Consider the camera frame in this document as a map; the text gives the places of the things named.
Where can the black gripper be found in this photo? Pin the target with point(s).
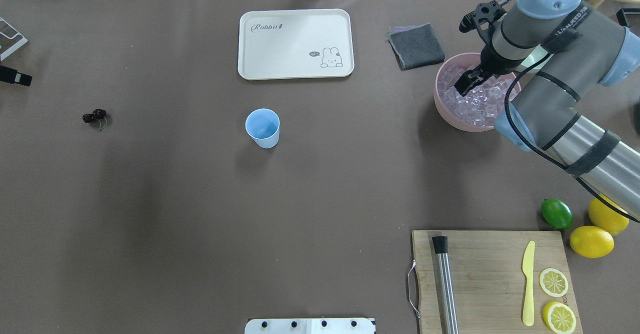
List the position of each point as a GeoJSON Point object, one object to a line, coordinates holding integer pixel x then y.
{"type": "Point", "coordinates": [491, 64]}

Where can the dark red cherries pair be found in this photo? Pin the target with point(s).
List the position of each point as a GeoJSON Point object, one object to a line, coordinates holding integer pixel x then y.
{"type": "Point", "coordinates": [99, 116]}

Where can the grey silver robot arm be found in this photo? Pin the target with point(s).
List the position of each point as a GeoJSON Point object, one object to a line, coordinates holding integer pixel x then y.
{"type": "Point", "coordinates": [583, 49]}

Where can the pile of clear ice cubes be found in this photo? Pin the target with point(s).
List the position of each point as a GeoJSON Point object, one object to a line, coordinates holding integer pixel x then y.
{"type": "Point", "coordinates": [480, 103]}

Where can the light blue plastic cup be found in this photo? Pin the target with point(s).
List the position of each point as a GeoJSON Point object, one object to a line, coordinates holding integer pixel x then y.
{"type": "Point", "coordinates": [263, 126]}

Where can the pink bowl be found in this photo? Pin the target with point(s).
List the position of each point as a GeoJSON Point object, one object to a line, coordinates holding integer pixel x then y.
{"type": "Point", "coordinates": [447, 108]}

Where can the grey folded cloth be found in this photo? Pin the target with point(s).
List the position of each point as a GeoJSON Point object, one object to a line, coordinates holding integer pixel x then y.
{"type": "Point", "coordinates": [416, 46]}

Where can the green lime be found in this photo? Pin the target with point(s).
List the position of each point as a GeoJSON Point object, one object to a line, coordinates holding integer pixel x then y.
{"type": "Point", "coordinates": [557, 214]}

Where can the yellow plastic knife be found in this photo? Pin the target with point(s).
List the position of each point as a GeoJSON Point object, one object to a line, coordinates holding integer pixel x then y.
{"type": "Point", "coordinates": [527, 267]}

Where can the yellow lemon outer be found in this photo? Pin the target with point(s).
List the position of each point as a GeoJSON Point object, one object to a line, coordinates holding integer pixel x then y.
{"type": "Point", "coordinates": [606, 218]}

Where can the cream rabbit tray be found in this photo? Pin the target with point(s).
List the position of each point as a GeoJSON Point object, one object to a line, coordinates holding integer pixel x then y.
{"type": "Point", "coordinates": [295, 44]}

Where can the bamboo cutting board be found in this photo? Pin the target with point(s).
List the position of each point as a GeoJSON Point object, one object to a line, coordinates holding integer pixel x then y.
{"type": "Point", "coordinates": [487, 279]}

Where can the yellow lemon near board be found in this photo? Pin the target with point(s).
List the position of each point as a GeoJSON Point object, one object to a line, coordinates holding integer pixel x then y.
{"type": "Point", "coordinates": [590, 241]}

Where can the lower lemon slice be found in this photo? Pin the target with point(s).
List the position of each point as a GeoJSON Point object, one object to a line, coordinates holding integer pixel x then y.
{"type": "Point", "coordinates": [554, 282]}

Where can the lemon slice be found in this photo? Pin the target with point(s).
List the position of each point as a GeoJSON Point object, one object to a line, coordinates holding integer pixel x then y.
{"type": "Point", "coordinates": [559, 318]}
{"type": "Point", "coordinates": [554, 282]}

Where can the steel muddler black tip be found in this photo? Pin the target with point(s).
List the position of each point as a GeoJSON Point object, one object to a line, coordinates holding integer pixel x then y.
{"type": "Point", "coordinates": [446, 289]}

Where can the upper lemon slice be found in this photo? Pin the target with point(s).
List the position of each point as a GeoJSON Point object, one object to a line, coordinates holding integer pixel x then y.
{"type": "Point", "coordinates": [559, 318]}

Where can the clear acrylic stand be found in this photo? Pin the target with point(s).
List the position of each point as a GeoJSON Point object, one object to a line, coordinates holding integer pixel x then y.
{"type": "Point", "coordinates": [10, 40]}

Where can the black device left edge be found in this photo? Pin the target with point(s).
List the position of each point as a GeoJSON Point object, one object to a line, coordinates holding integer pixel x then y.
{"type": "Point", "coordinates": [14, 77]}

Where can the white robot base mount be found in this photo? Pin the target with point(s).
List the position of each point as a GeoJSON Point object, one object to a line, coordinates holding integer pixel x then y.
{"type": "Point", "coordinates": [312, 325]}

